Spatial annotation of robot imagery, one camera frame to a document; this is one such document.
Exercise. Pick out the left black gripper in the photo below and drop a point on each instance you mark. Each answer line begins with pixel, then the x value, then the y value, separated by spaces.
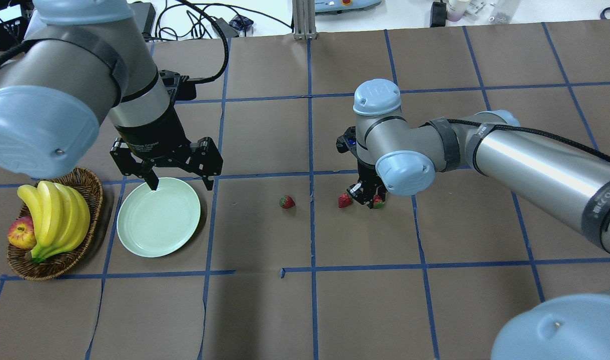
pixel 152 131

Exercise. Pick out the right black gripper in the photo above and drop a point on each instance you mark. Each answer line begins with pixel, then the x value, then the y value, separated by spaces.
pixel 368 179

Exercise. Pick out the red strawberry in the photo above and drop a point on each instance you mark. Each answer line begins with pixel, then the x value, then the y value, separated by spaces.
pixel 286 202
pixel 344 200
pixel 377 202

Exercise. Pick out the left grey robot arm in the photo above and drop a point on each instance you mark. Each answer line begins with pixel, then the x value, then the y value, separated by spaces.
pixel 88 63

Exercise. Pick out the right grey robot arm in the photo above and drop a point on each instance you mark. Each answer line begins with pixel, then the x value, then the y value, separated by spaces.
pixel 567 180

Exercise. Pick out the light green plate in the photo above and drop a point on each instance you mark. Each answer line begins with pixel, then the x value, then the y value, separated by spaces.
pixel 155 223

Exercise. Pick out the brown wicker basket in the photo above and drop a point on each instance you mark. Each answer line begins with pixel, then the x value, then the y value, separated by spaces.
pixel 90 187

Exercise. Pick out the yellow banana bunch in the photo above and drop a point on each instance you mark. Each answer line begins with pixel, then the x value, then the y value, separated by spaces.
pixel 61 218

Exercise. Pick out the red apple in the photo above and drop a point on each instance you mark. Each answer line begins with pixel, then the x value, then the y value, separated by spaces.
pixel 21 233

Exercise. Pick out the aluminium frame post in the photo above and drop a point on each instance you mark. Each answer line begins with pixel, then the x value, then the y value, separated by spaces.
pixel 303 16

